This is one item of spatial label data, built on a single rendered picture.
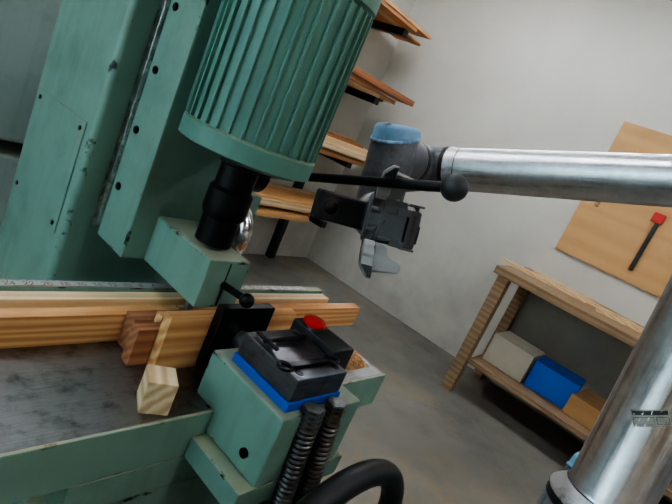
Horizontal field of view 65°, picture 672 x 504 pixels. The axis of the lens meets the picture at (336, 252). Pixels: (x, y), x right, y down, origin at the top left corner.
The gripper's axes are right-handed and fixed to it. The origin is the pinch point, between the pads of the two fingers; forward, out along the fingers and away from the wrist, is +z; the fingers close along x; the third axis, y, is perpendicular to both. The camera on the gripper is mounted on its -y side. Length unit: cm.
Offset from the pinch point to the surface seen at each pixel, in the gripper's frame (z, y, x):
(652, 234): -248, 186, -25
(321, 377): 13.3, -2.8, 17.7
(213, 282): 2.5, -18.7, 12.7
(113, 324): 5.9, -28.9, 20.1
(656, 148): -256, 177, -77
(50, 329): 11.6, -33.6, 20.4
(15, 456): 26.8, -27.2, 26.0
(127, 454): 17.8, -20.5, 29.0
